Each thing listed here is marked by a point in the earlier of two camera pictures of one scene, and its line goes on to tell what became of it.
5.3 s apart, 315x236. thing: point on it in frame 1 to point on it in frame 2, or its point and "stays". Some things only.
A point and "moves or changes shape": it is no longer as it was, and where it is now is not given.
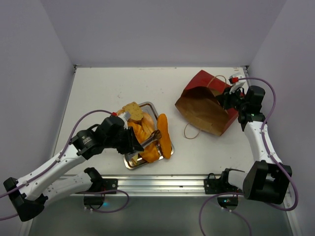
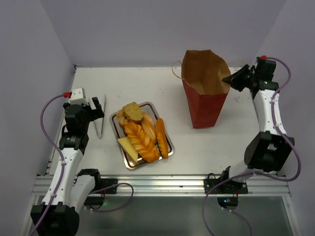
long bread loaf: x=148 y=123 stays
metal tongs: x=156 y=135 to x=98 y=135
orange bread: x=165 y=146 moves or changes shape
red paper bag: x=198 y=103 moves or changes shape
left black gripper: x=132 y=144 to x=95 y=113
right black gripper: x=228 y=97 to x=249 y=77
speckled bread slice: x=134 y=110 stays
